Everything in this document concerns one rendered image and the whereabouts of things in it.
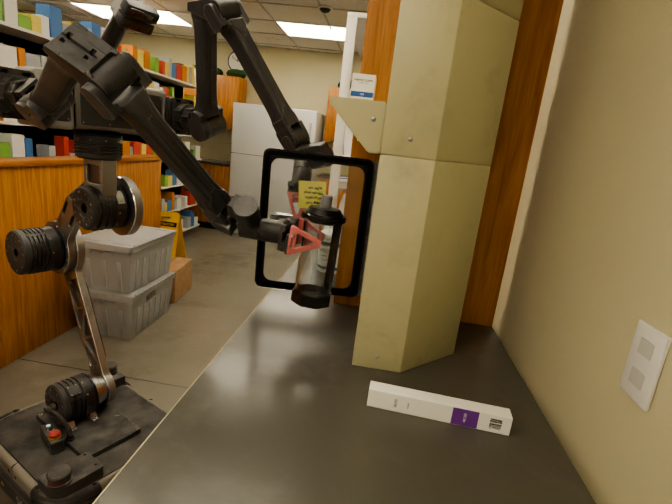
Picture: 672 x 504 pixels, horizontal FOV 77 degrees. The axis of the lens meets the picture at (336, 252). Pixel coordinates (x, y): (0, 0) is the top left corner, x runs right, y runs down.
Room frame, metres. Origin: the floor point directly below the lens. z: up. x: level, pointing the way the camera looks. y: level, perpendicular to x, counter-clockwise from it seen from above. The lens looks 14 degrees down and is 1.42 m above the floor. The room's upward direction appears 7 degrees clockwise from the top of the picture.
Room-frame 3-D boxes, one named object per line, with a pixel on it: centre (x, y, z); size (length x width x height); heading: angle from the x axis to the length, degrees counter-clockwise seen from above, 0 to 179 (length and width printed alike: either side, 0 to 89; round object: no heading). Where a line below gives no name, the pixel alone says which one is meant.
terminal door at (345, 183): (1.18, 0.07, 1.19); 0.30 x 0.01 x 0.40; 90
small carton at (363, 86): (1.00, -0.02, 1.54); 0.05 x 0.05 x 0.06; 85
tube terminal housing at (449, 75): (1.02, -0.20, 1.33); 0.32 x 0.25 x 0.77; 175
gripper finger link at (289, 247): (0.98, 0.08, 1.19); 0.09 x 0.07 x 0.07; 86
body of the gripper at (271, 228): (1.01, 0.15, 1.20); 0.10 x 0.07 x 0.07; 177
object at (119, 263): (2.84, 1.44, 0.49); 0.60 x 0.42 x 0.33; 175
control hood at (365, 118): (1.04, -0.02, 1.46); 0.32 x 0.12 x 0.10; 175
